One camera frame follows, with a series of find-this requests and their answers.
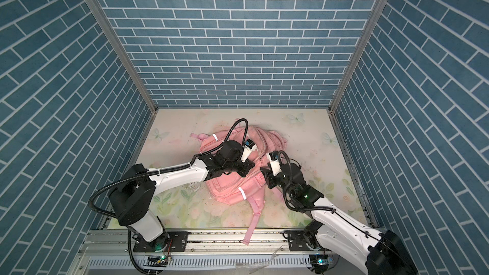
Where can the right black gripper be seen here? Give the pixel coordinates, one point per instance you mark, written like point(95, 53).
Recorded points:
point(270, 179)

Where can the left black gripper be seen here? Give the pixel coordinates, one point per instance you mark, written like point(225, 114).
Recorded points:
point(246, 169)

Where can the pink student backpack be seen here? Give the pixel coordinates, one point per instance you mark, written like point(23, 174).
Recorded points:
point(232, 189)

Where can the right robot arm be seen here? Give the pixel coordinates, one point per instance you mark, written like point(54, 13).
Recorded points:
point(370, 250)

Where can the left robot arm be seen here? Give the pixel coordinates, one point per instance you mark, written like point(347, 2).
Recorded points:
point(131, 198)

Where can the right small circuit board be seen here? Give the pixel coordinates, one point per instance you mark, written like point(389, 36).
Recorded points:
point(319, 263)

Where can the small circuit board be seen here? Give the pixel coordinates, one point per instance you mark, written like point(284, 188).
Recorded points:
point(157, 262)
point(319, 263)

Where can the left small circuit board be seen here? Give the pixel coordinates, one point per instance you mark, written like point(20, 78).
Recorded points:
point(157, 262)

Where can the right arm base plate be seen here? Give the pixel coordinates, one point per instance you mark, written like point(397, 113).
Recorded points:
point(302, 241)

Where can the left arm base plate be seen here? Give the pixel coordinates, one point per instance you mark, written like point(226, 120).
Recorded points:
point(167, 242)

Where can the aluminium front rail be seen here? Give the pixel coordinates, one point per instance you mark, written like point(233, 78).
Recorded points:
point(107, 252)

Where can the right corner aluminium post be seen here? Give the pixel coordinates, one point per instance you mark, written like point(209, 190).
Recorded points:
point(370, 25)

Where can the corner aluminium post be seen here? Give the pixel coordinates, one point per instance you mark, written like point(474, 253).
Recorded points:
point(111, 35)
point(370, 25)

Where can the left corner aluminium post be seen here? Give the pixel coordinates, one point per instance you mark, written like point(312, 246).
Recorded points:
point(111, 35)

